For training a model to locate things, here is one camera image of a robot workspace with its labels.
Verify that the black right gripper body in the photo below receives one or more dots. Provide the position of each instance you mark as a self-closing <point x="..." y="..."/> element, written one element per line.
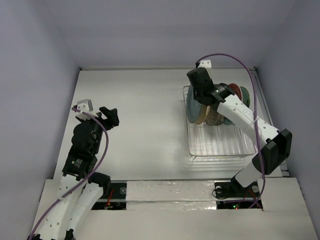
<point x="202" y="95"/>

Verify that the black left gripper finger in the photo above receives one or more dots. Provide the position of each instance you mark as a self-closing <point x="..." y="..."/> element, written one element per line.
<point x="98" y="116"/>
<point x="112" y="119"/>

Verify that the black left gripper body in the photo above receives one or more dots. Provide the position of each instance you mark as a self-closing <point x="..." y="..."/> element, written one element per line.
<point x="98" y="127"/>

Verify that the teal blue plate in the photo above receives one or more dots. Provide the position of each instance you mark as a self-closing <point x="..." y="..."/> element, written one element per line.
<point x="193" y="108"/>

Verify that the beige bird plate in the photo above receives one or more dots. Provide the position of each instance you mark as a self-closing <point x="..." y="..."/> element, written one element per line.
<point x="203" y="115"/>

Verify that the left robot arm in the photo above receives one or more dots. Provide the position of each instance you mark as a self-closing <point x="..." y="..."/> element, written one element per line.
<point x="80" y="184"/>

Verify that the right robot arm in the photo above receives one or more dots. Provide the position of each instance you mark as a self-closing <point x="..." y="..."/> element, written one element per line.
<point x="273" y="145"/>

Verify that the red plate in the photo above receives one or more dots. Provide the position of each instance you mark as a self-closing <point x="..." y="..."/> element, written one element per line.
<point x="236" y="89"/>

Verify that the grey crane pattern plate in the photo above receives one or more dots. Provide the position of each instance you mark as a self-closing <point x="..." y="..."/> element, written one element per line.
<point x="214" y="118"/>

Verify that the dark blue patterned plate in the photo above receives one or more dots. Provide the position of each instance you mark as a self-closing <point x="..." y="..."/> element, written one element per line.
<point x="224" y="91"/>

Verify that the green floral plate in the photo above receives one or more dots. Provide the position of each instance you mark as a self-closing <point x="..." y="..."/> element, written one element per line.
<point x="245" y="96"/>

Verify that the foil covered front panel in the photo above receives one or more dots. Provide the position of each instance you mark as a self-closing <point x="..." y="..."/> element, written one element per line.
<point x="170" y="195"/>

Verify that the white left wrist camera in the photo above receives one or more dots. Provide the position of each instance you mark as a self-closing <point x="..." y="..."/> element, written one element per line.
<point x="81" y="107"/>

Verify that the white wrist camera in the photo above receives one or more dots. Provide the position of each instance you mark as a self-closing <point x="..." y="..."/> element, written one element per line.
<point x="205" y="63"/>
<point x="81" y="107"/>

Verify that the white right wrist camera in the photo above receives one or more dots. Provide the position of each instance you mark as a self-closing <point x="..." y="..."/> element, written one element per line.
<point x="205" y="63"/>

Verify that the white back edge rail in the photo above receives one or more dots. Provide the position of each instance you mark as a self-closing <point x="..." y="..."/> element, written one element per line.
<point x="150" y="68"/>

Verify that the metal wire dish rack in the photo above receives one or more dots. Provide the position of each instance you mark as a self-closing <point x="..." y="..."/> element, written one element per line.
<point x="209" y="143"/>

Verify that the right side aluminium rail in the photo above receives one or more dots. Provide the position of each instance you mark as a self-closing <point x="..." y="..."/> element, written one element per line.
<point x="266" y="115"/>

